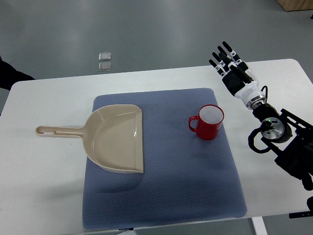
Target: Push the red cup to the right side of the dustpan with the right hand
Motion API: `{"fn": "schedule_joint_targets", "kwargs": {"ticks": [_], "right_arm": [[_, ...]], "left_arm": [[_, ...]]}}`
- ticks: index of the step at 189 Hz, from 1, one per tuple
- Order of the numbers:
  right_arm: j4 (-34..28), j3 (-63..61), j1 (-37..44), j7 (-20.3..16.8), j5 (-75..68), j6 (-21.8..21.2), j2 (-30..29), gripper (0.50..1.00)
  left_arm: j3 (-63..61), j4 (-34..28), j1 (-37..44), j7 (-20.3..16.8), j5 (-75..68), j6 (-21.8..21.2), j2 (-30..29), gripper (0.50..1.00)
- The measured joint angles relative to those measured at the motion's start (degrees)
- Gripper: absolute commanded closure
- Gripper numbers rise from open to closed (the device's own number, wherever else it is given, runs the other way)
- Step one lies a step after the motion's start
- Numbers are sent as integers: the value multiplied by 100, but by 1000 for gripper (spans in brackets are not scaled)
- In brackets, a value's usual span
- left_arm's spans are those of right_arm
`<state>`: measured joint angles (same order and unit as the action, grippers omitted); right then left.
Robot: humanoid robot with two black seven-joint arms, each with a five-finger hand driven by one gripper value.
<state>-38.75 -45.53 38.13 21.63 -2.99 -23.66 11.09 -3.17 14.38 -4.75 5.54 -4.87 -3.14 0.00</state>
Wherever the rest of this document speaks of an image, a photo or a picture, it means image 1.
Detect beige plastic dustpan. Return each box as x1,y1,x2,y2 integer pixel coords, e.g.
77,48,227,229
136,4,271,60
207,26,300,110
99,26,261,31
35,104,144,173

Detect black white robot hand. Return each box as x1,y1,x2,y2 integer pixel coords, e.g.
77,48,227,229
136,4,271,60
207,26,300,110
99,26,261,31
209,41,267,110

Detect wooden box corner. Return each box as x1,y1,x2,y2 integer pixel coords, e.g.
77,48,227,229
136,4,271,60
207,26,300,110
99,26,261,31
277,0,313,12

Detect blue grey mat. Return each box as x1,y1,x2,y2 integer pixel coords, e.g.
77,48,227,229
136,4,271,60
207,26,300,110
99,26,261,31
82,88,247,230

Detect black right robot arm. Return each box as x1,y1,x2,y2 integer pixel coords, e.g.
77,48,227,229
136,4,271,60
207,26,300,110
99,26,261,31
248,102,313,191

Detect red cup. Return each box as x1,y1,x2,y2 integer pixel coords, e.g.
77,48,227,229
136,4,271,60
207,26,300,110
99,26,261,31
188,104,224,141

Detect upper metal floor plate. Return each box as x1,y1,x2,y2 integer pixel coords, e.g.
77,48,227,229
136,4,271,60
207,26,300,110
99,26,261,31
98,52,112,61

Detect lower metal floor plate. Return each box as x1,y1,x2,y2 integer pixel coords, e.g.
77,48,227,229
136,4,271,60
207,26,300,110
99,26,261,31
98,62,112,71

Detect white table leg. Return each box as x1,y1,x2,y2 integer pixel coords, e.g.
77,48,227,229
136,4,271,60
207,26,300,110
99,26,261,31
251,216,268,235

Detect metal floor plate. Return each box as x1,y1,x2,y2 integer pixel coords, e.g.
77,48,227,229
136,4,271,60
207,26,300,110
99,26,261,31
98,52,112,61
98,62,112,71

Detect dark object at left edge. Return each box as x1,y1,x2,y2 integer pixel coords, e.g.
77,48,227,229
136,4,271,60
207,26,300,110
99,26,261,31
0,58,35,90

